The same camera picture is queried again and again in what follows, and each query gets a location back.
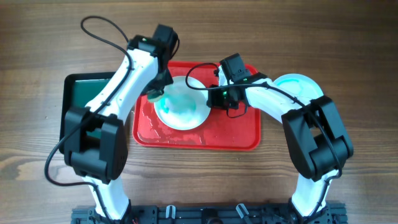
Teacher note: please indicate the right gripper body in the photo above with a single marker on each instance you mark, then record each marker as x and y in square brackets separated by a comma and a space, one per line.
[224, 99]

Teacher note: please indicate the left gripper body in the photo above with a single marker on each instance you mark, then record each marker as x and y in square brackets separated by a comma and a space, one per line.
[157, 84]

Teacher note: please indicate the yellow green sponge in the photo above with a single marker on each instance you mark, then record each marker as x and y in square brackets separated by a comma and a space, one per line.
[155, 96]

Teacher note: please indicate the white plate top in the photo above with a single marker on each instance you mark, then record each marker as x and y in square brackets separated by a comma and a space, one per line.
[183, 105]

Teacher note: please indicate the white plate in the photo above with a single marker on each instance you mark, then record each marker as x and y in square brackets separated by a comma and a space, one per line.
[300, 85]
[183, 105]

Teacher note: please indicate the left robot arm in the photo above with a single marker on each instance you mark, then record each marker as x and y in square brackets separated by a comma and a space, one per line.
[96, 145]

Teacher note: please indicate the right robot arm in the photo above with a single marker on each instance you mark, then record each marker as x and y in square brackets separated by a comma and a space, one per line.
[317, 140]

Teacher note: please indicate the dark green water tray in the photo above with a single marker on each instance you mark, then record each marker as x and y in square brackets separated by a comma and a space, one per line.
[79, 89]

